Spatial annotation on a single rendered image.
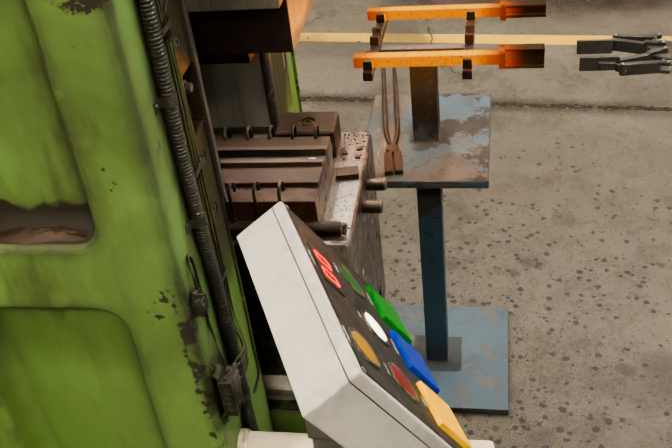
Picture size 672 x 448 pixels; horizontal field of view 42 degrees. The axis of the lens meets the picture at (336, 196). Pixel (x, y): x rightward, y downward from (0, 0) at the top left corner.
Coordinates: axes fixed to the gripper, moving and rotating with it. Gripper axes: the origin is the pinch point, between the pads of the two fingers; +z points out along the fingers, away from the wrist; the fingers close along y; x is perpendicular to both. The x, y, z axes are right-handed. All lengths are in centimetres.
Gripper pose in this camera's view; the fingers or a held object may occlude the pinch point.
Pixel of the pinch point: (592, 55)
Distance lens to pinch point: 191.0
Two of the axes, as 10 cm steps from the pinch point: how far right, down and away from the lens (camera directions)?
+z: -9.8, 0.0, 1.8
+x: -1.0, -8.1, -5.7
